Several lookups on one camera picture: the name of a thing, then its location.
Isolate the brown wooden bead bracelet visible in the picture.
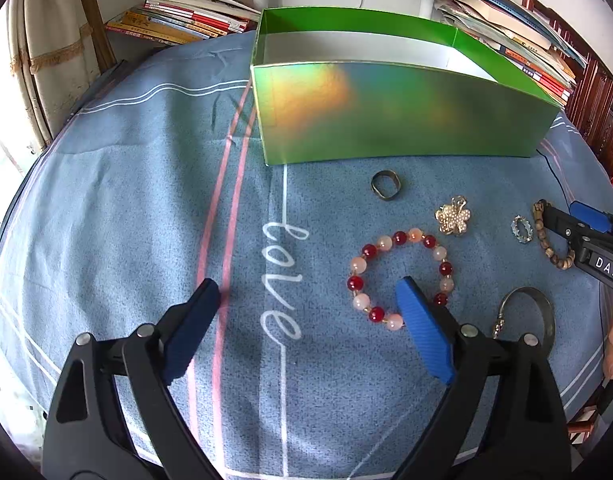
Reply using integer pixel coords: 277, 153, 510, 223
532, 199, 577, 272

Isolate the left stack of books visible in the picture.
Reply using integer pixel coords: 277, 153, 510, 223
105, 0, 261, 47

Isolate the red and peach bead bracelet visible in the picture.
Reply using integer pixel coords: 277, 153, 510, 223
345, 227, 456, 332

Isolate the dark wooden headboard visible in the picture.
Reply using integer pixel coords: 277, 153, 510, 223
522, 0, 613, 177

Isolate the crystal rhinestone ring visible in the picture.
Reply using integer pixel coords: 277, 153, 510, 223
510, 213, 535, 245

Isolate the dark metal ring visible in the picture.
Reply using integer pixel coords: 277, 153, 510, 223
369, 168, 404, 202

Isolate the stack of books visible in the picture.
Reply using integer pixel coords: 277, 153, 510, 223
105, 0, 261, 47
434, 0, 587, 107

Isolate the right stack of books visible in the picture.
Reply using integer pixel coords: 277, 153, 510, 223
434, 0, 587, 107

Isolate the gold flower brooch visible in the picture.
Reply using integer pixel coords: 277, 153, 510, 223
434, 195, 471, 236

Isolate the beige curtain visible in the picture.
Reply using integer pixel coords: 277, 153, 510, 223
6, 0, 116, 148

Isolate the black cable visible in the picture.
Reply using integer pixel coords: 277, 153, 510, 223
535, 148, 575, 206

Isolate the green cardboard box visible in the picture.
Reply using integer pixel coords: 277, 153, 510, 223
251, 6, 559, 165

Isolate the silver bangle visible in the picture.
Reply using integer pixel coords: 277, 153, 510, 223
492, 286, 556, 358

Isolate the blue striped bed sheet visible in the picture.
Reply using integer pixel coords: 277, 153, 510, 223
0, 35, 613, 479

